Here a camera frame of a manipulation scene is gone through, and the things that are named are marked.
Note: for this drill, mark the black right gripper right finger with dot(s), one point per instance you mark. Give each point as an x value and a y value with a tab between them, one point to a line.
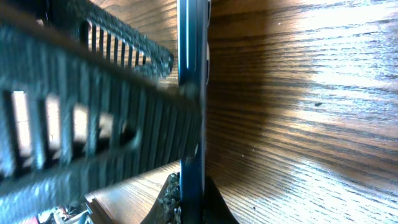
168	207

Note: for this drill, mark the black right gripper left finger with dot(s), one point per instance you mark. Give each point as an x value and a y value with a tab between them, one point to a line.
72	123

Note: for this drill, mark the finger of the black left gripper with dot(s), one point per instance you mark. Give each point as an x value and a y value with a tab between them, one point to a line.
114	40

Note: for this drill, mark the Samsung Galaxy smartphone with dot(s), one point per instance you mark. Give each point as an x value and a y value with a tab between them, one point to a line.
192	35

